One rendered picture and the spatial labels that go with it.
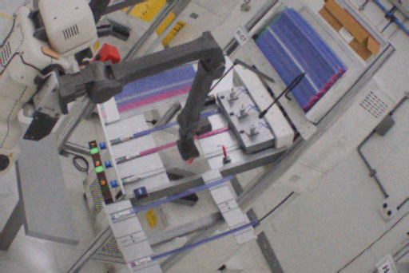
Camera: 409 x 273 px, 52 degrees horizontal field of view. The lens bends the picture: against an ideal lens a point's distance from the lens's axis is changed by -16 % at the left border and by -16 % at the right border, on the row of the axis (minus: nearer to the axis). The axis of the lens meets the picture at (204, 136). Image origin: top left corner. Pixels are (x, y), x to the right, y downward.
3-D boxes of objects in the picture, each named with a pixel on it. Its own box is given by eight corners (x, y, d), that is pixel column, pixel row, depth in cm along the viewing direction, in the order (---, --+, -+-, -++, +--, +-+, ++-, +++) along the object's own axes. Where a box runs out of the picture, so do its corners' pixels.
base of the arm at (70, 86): (51, 68, 125) (61, 96, 119) (76, 59, 128) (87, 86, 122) (53, 88, 132) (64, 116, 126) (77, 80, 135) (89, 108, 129)
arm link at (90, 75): (74, 71, 127) (80, 85, 125) (107, 60, 131) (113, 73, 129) (75, 89, 135) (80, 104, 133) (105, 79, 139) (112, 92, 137)
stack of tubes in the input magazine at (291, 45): (303, 111, 195) (343, 67, 184) (252, 40, 227) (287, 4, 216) (318, 119, 203) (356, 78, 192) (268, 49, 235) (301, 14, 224)
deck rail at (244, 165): (127, 207, 194) (125, 199, 189) (125, 203, 195) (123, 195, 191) (285, 158, 208) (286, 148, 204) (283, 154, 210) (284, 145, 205)
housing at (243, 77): (275, 159, 210) (277, 137, 199) (232, 86, 240) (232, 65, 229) (291, 153, 211) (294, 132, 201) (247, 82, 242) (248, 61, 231)
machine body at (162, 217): (105, 282, 240) (168, 224, 215) (77, 187, 284) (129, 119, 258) (190, 289, 283) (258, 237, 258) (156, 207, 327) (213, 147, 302)
